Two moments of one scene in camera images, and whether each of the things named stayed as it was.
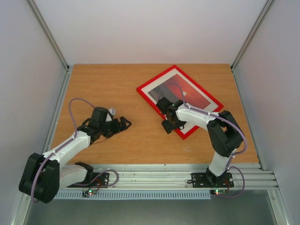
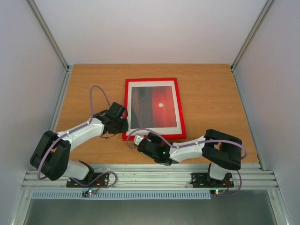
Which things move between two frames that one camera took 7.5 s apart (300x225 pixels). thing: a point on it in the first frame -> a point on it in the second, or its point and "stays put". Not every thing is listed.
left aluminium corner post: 51,39 stays put
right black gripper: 168,126 -> 145,144
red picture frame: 175,84 -> 181,136
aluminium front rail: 178,177 stays put
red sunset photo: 174,93 -> 152,107
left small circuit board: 91,192 stays put
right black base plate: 204,180 stays put
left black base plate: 98,180 stays put
